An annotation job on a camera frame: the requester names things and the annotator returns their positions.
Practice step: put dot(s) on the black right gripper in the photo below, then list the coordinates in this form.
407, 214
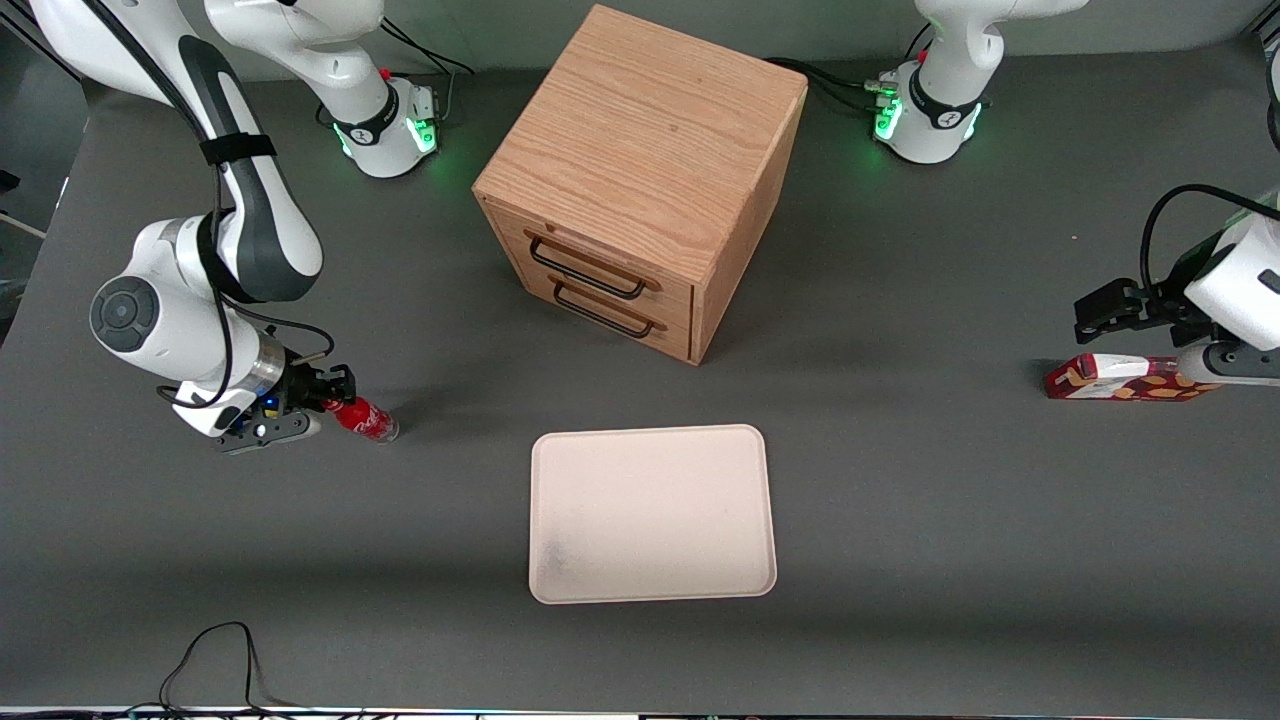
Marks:
298, 384

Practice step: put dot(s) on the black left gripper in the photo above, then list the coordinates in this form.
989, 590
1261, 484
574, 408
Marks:
1172, 304

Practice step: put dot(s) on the red coke bottle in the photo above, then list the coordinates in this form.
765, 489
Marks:
368, 420

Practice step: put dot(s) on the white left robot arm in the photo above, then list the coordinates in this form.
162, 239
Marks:
940, 60

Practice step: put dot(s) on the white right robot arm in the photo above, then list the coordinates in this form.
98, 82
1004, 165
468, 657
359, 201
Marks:
60, 30

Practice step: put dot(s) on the white rectangular plastic tray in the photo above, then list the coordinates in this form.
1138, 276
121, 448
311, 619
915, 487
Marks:
650, 515

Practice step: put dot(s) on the red snack carton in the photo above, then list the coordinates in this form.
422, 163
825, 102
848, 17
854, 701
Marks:
1110, 380

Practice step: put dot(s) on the lower wooden drawer front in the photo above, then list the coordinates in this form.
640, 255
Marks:
672, 338

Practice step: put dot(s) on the wooden drawer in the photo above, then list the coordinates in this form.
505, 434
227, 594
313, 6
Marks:
675, 295
672, 338

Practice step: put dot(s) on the upper wooden drawer front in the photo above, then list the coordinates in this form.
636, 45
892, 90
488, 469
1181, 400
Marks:
675, 295

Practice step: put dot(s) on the wooden drawer cabinet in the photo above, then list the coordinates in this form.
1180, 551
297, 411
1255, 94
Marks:
640, 130

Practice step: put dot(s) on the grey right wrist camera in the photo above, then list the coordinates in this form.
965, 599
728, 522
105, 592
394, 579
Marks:
265, 430

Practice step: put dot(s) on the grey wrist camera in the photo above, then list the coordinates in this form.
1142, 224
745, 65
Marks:
1235, 365
265, 430

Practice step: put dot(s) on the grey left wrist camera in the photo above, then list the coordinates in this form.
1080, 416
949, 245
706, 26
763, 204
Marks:
1235, 365

